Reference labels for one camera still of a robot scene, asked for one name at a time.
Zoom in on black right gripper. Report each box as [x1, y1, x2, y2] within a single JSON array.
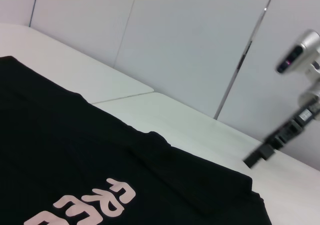
[[243, 97, 320, 169]]

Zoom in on black shirt with FREE print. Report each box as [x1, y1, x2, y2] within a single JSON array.
[[0, 55, 266, 225]]

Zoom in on metallic partition post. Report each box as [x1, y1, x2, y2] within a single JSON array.
[[213, 0, 279, 121]]

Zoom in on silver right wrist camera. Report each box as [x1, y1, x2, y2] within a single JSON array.
[[275, 29, 320, 86]]

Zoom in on thin dark partition post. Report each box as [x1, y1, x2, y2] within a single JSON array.
[[28, 0, 41, 28]]

